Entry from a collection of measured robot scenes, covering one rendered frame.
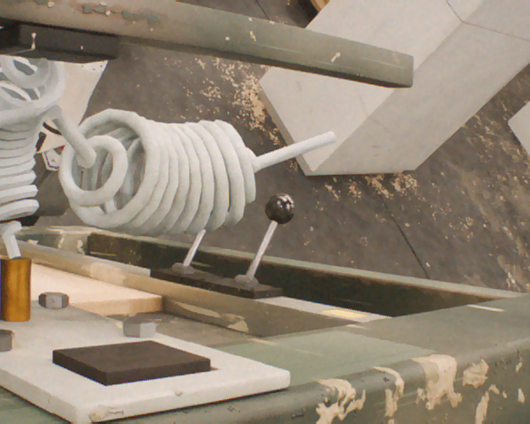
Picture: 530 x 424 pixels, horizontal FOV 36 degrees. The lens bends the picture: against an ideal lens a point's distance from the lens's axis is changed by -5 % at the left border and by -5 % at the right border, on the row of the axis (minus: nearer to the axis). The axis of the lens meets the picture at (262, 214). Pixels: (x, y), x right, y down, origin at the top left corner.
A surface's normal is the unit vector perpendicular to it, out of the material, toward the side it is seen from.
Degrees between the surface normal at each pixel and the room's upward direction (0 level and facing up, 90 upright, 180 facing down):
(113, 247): 90
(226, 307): 90
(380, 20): 90
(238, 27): 39
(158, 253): 90
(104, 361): 51
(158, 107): 0
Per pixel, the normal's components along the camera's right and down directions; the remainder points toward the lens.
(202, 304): -0.72, 0.00
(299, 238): 0.57, -0.57
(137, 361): 0.05, -1.00
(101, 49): 0.69, 0.07
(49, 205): 0.40, 0.82
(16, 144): 0.64, 0.39
